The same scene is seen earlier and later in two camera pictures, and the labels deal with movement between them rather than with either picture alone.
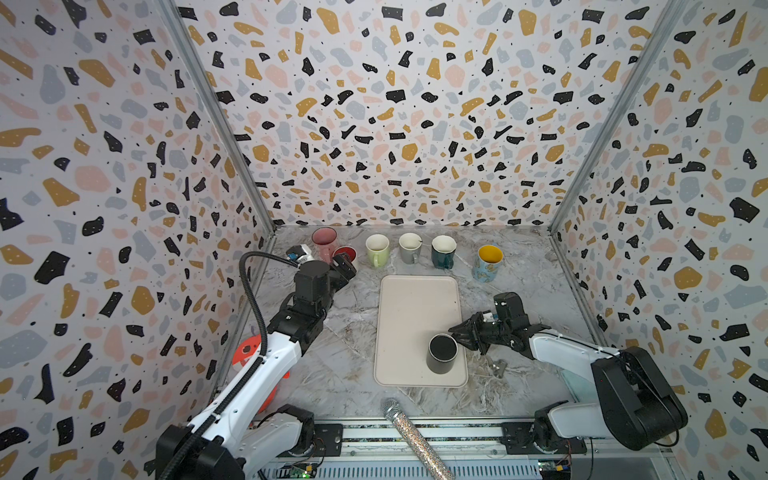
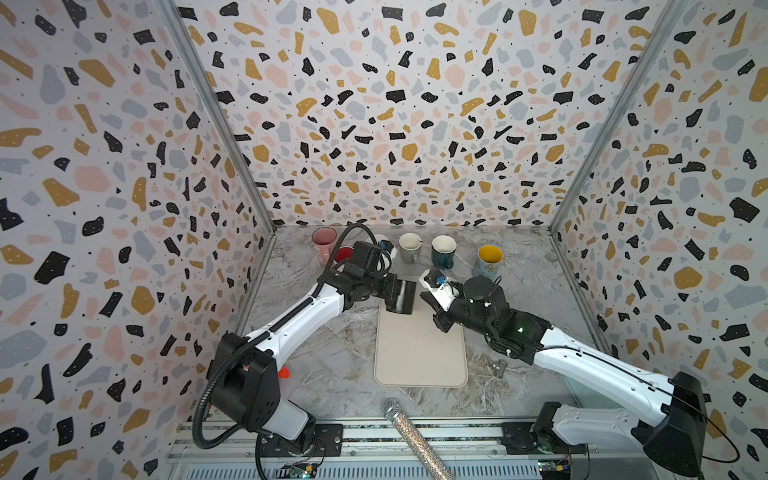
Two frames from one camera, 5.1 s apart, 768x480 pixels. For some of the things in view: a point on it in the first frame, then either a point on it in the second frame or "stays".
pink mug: (324, 242) stays
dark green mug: (443, 251) stays
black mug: (441, 353) → (405, 298)
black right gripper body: (495, 333) → (461, 314)
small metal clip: (498, 367) stays
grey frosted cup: (410, 244) stays
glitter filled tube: (418, 441) stays
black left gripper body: (337, 280) → (383, 287)
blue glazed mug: (486, 264) stays
